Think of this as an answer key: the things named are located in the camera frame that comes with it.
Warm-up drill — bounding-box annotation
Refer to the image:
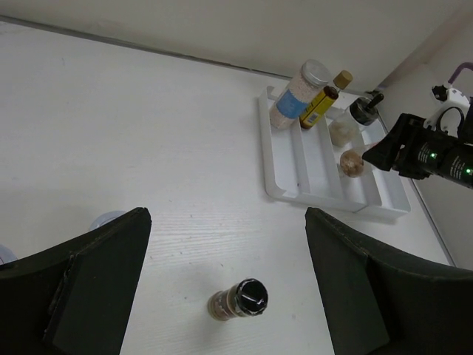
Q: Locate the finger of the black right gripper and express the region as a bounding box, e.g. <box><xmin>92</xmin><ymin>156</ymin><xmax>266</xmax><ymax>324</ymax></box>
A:
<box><xmin>362</xmin><ymin>113</ymin><xmax>410</xmax><ymax>172</ymax></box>

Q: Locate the yellow-label dark sauce bottle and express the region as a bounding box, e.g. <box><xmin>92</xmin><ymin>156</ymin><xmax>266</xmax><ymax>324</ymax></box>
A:
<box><xmin>299</xmin><ymin>70</ymin><xmax>353</xmax><ymax>129</ymax></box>

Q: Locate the black knob lid shaker jar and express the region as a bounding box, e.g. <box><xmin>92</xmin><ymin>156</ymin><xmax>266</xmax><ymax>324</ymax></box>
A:
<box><xmin>328</xmin><ymin>93</ymin><xmax>384</xmax><ymax>148</ymax></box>

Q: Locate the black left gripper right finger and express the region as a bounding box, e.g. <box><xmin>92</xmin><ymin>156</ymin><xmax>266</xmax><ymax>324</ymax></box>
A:
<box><xmin>305</xmin><ymin>208</ymin><xmax>472</xmax><ymax>354</ymax></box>

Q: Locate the tall blue-label silver-lid bottle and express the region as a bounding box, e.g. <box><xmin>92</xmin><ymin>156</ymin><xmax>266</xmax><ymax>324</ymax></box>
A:
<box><xmin>269</xmin><ymin>59</ymin><xmax>331</xmax><ymax>129</ymax></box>

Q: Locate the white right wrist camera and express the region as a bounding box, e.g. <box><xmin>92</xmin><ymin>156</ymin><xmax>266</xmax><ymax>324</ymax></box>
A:
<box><xmin>423</xmin><ymin>84</ymin><xmax>471</xmax><ymax>136</ymax></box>

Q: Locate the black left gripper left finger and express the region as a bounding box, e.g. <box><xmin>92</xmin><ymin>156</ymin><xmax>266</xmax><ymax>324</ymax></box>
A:
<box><xmin>1</xmin><ymin>207</ymin><xmax>152</xmax><ymax>354</ymax></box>

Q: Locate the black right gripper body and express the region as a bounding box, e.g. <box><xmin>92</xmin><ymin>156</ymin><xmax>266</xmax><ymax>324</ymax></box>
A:
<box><xmin>395</xmin><ymin>112</ymin><xmax>472</xmax><ymax>189</ymax></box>

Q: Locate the small black-cap pepper bottle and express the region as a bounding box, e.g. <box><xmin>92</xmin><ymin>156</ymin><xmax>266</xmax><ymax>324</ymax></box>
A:
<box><xmin>207</xmin><ymin>278</ymin><xmax>268</xmax><ymax>321</ymax></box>

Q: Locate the white divided organizer tray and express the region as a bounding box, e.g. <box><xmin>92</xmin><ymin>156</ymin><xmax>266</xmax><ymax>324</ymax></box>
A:
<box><xmin>258</xmin><ymin>87</ymin><xmax>411</xmax><ymax>220</ymax></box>

